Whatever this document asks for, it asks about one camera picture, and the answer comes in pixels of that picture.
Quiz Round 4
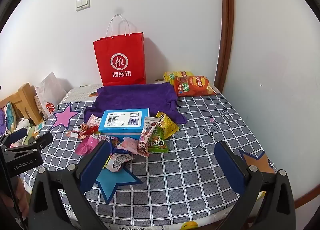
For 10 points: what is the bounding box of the white light switch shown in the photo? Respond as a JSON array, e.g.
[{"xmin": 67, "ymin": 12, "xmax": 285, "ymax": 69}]
[{"xmin": 75, "ymin": 0, "xmax": 91, "ymax": 12}]

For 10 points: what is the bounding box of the colourful patterned cushion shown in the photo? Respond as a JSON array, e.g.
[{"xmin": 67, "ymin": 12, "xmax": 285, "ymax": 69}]
[{"xmin": 4, "ymin": 101, "xmax": 18, "ymax": 133}]

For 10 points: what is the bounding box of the yellow triangular snack packet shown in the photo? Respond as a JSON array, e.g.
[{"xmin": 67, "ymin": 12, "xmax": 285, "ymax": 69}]
[{"xmin": 155, "ymin": 111, "xmax": 180, "ymax": 139}]

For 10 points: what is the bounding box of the blue tissue pack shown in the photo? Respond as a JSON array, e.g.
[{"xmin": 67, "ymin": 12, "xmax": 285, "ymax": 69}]
[{"xmin": 98, "ymin": 108, "xmax": 150, "ymax": 142}]

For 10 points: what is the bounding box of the pale pink white snack packet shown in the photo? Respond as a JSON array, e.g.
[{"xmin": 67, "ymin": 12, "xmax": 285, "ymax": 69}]
[{"xmin": 86, "ymin": 114, "xmax": 102, "ymax": 130}]

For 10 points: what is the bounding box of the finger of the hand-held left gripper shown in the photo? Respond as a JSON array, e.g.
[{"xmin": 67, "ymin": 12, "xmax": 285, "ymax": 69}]
[
  {"xmin": 10, "ymin": 132, "xmax": 53, "ymax": 156},
  {"xmin": 0, "ymin": 127, "xmax": 27, "ymax": 147}
]

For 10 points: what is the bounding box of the red paper bag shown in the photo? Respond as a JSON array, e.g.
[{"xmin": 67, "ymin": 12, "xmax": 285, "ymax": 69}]
[{"xmin": 93, "ymin": 14, "xmax": 147, "ymax": 86}]

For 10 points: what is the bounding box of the brown wooden door frame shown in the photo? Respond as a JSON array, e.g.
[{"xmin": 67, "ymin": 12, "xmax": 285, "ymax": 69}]
[{"xmin": 215, "ymin": 0, "xmax": 234, "ymax": 94}]

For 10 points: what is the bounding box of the orange chips bag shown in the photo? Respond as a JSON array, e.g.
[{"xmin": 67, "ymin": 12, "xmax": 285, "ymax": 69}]
[{"xmin": 174, "ymin": 76, "xmax": 217, "ymax": 97}]

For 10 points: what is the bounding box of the person's left hand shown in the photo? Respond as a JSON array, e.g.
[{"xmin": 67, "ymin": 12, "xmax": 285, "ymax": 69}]
[{"xmin": 14, "ymin": 177, "xmax": 28, "ymax": 220}]

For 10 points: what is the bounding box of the white plastic bag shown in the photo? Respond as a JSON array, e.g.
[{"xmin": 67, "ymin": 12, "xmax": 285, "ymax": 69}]
[{"xmin": 34, "ymin": 72, "xmax": 67, "ymax": 122}]

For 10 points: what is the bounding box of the purple towel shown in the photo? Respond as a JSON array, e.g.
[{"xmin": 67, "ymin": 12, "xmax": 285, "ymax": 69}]
[{"xmin": 83, "ymin": 82, "xmax": 188, "ymax": 124}]

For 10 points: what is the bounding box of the pink peach snack packet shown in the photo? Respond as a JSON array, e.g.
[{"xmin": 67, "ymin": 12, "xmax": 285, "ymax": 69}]
[{"xmin": 116, "ymin": 138, "xmax": 140, "ymax": 155}]

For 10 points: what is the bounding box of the white plush with black flowers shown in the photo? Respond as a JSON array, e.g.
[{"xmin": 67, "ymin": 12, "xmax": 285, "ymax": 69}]
[{"xmin": 14, "ymin": 117, "xmax": 34, "ymax": 135}]

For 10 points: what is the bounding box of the yellow chips bag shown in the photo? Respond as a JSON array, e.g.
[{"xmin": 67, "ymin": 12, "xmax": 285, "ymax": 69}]
[{"xmin": 163, "ymin": 71, "xmax": 195, "ymax": 86}]

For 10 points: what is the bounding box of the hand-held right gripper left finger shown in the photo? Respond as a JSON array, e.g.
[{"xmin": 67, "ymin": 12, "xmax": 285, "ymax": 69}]
[{"xmin": 26, "ymin": 140, "xmax": 113, "ymax": 230}]

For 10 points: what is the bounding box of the magenta snack packet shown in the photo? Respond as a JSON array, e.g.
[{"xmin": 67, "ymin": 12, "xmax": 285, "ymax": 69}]
[{"xmin": 75, "ymin": 134, "xmax": 105, "ymax": 156}]

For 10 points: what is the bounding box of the grey checkered star bedsheet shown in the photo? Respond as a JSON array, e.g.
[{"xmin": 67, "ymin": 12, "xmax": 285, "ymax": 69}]
[{"xmin": 20, "ymin": 93, "xmax": 278, "ymax": 230}]

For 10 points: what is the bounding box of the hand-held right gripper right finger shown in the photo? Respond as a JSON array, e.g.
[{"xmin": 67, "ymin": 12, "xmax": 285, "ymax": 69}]
[{"xmin": 214, "ymin": 141, "xmax": 297, "ymax": 230}]

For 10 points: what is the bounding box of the patterned paper bag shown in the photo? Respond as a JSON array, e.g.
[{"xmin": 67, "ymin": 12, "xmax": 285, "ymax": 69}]
[{"xmin": 33, "ymin": 94, "xmax": 49, "ymax": 120}]

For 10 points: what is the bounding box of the wooden chair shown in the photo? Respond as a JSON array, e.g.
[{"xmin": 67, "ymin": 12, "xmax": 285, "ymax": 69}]
[{"xmin": 0, "ymin": 83, "xmax": 45, "ymax": 127}]

